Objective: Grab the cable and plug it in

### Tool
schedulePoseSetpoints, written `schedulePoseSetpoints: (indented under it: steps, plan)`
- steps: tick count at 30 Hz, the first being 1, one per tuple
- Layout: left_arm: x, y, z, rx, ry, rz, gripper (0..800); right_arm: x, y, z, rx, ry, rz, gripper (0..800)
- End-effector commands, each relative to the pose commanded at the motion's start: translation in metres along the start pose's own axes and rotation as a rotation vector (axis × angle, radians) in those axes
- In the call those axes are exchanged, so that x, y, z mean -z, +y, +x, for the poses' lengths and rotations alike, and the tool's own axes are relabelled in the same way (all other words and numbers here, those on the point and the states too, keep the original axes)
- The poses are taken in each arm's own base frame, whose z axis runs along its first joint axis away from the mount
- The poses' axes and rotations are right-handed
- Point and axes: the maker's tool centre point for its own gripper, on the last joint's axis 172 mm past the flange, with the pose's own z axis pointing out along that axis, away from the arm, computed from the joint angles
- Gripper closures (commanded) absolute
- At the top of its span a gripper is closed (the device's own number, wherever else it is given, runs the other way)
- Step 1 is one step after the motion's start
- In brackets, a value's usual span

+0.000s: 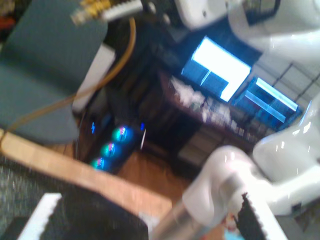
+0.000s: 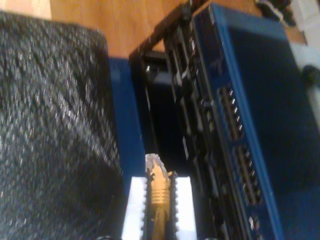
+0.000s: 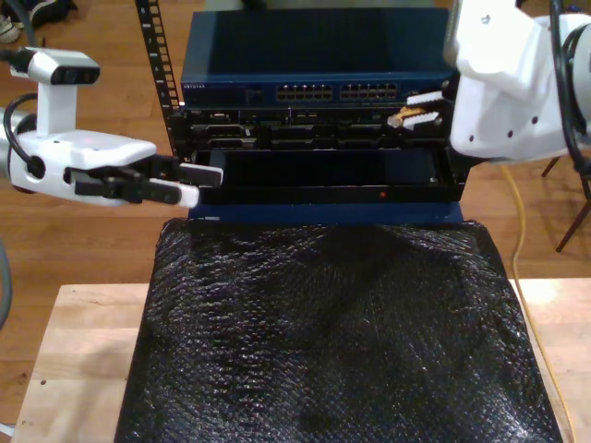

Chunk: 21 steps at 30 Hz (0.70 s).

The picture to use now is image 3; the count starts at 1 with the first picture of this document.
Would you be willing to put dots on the black rack server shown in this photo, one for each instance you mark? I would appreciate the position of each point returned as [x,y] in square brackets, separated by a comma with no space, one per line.
[323,131]

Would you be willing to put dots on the dark blue rack unit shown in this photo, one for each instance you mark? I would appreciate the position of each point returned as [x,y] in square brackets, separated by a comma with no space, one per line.
[323,214]

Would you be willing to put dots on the wooden stand legs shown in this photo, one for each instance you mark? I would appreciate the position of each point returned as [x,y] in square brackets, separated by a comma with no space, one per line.
[575,221]

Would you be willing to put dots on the dark sneaker white sole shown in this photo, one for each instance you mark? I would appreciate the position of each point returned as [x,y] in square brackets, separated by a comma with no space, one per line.
[60,11]

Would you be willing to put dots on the black mesh mat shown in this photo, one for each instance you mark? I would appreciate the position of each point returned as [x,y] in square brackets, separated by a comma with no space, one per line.
[300,346]

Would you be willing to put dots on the black perforated rack rail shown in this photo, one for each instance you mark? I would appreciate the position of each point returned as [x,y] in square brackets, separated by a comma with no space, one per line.
[159,55]

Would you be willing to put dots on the blue network switch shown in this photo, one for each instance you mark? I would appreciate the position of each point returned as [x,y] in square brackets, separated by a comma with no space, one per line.
[300,51]

